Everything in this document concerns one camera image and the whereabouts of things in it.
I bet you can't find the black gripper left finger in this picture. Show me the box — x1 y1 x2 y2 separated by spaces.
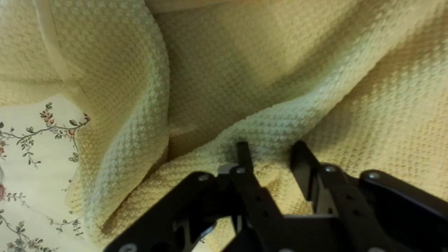
103 140 286 252

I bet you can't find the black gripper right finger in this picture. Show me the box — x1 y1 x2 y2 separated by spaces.
290 138 448 252

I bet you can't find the yellow waffle weave towel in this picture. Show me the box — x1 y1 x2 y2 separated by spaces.
0 0 448 252

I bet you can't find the floral print bed sheet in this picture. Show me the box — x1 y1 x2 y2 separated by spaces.
0 92 103 252

